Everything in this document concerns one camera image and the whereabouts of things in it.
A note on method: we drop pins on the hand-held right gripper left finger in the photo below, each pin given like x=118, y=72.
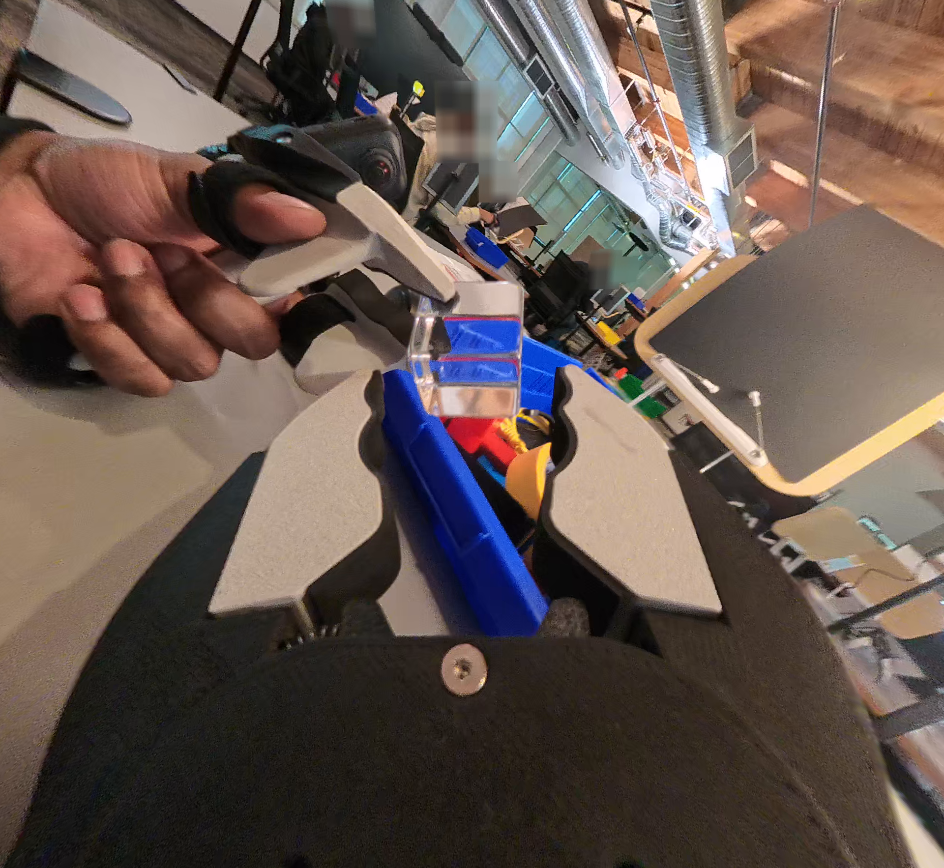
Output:
x=317, y=499

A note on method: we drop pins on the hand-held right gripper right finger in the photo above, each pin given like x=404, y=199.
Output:
x=627, y=507

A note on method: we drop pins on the silver ventilation duct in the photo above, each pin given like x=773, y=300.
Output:
x=686, y=35

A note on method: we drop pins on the yellow tape roll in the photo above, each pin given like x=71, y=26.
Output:
x=532, y=481

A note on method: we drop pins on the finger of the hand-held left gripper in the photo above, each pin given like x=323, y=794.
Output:
x=335, y=374
x=398, y=241

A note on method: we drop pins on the black oval object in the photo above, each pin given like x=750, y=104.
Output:
x=74, y=90

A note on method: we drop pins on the pale wooden table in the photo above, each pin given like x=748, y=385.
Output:
x=841, y=543

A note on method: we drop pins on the person's left hand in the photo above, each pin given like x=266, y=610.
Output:
x=96, y=234

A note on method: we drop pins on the green plastic bin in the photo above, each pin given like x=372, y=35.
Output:
x=641, y=396

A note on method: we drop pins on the red plastic item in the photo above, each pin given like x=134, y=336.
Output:
x=479, y=440

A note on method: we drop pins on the black table with wooden edge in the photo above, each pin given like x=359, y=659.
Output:
x=811, y=337

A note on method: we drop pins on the large blue plastic bin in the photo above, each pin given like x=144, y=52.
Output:
x=464, y=514

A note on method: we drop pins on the clear acrylic cube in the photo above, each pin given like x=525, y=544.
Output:
x=472, y=352

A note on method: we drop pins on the person's left forearm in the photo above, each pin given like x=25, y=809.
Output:
x=18, y=128

